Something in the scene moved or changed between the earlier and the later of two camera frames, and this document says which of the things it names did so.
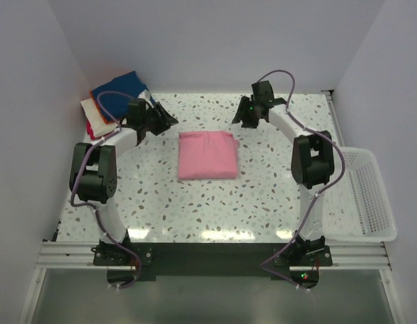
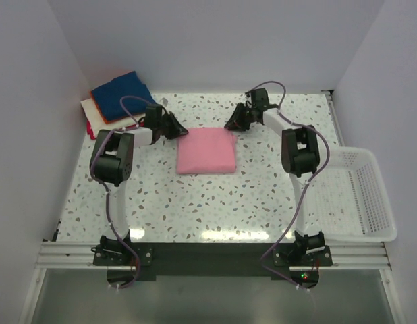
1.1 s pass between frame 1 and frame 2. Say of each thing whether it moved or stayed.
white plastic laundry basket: stayed
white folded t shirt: stayed
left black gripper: moved
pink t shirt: moved
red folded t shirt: stayed
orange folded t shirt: stayed
